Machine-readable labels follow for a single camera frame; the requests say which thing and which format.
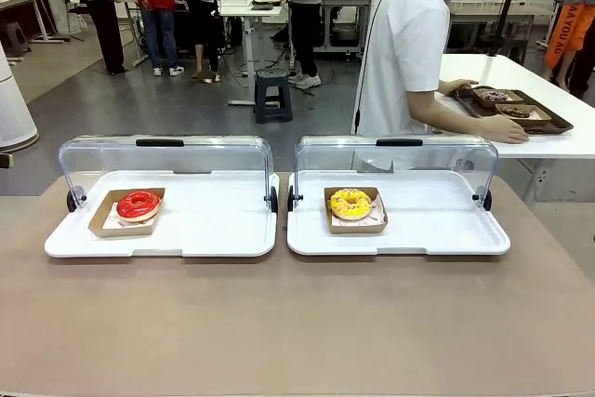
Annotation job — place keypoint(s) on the person's right hand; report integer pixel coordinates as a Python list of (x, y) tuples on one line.
[(509, 132)]

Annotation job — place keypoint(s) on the large white side table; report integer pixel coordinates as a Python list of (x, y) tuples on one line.
[(511, 141)]

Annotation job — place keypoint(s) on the chocolate sprinkled donut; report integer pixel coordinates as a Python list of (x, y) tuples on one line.
[(483, 103)]

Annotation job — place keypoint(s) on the yellow sprinkled donut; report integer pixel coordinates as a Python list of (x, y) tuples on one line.
[(341, 211)]

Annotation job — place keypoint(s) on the red glazed donut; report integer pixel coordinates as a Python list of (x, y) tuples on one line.
[(128, 211), (121, 231)]

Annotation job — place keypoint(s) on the black slanted stand pole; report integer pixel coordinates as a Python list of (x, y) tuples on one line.
[(506, 2)]

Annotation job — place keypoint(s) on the grey background workbench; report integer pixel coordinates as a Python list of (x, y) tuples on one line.
[(479, 13)]

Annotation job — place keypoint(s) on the bystander in dark clothes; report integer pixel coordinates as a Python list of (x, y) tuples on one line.
[(104, 20)]

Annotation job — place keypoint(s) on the person in white shirt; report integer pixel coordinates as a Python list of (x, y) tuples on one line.
[(404, 34)]

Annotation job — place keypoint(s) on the person's right forearm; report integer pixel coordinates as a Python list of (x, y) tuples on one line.
[(455, 125)]

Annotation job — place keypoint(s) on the person's left forearm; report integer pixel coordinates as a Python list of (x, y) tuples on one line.
[(442, 88)]

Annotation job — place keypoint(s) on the bystander in orange shorts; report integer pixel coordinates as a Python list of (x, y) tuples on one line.
[(564, 34)]

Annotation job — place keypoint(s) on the clear hinged tray lid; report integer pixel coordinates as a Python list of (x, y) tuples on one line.
[(209, 155), (418, 157)]

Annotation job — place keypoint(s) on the chocolate donut colourful sprinkles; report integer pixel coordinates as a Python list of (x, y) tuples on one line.
[(488, 97)]

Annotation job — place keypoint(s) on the person's left hand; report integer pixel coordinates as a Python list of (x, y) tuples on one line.
[(460, 85)]

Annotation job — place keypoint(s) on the yellow glazed donut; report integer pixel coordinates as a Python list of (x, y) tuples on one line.
[(358, 228)]

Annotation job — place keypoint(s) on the white plastic display tray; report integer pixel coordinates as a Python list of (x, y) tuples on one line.
[(418, 229), (209, 229)]

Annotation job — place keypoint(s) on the dark brown serving tray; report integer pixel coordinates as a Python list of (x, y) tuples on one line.
[(555, 119)]

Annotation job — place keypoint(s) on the black vertical stand pole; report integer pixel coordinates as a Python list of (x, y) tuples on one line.
[(213, 20)]

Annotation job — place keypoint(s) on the dark grey plastic stool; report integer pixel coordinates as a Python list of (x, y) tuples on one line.
[(273, 95)]

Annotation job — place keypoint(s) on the white cylindrical appliance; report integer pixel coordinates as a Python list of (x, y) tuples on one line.
[(11, 104)]

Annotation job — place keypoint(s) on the dark chocolate glazed donut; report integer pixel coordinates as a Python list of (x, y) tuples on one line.
[(509, 113)]

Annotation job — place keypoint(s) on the white standing desk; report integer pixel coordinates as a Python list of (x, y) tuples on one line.
[(241, 9)]

